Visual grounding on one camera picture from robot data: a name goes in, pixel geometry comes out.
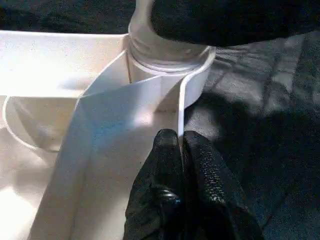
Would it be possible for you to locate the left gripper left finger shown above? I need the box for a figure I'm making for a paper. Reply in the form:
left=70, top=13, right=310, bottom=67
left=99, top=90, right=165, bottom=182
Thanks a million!
left=123, top=128, right=185, bottom=240

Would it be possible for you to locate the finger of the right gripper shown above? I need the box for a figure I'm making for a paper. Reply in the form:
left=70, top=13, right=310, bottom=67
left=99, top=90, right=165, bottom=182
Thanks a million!
left=150, top=0, right=320, bottom=48

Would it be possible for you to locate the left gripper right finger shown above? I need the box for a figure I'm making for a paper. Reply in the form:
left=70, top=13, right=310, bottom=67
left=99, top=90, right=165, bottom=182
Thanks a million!
left=181, top=130, right=265, bottom=240

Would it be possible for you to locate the white plastic table leg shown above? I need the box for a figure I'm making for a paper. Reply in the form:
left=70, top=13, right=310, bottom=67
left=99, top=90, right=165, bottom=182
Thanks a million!
left=127, top=0, right=214, bottom=72

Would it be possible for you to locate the white plastic table top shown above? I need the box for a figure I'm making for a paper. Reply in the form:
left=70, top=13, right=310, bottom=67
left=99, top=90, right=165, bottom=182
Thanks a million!
left=0, top=30, right=217, bottom=240

